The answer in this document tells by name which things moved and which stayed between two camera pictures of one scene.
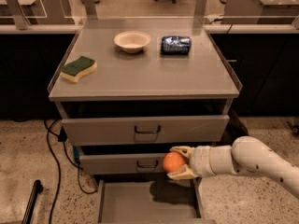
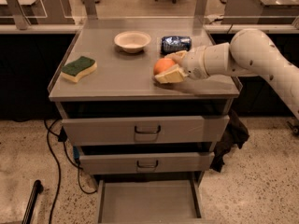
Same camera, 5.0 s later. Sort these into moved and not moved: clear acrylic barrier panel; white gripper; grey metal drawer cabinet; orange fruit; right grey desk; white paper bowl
Moved: orange fruit; white gripper
Not moved: clear acrylic barrier panel; grey metal drawer cabinet; right grey desk; white paper bowl
